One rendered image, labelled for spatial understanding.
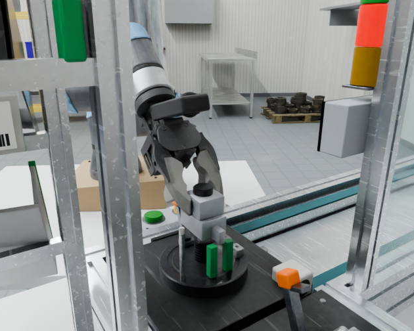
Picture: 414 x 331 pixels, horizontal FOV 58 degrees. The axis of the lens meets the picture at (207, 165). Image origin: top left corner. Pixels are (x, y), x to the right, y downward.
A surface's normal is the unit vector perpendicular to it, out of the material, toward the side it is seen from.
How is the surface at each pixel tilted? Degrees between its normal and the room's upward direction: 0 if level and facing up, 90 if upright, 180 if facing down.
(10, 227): 135
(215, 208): 91
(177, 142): 44
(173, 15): 90
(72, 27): 90
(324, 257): 0
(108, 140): 90
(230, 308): 0
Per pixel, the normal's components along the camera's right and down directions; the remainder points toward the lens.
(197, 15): 0.08, 0.33
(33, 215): 0.28, 0.88
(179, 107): -0.84, 0.19
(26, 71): 0.55, 0.28
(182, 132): 0.38, -0.48
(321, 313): 0.00, -0.94
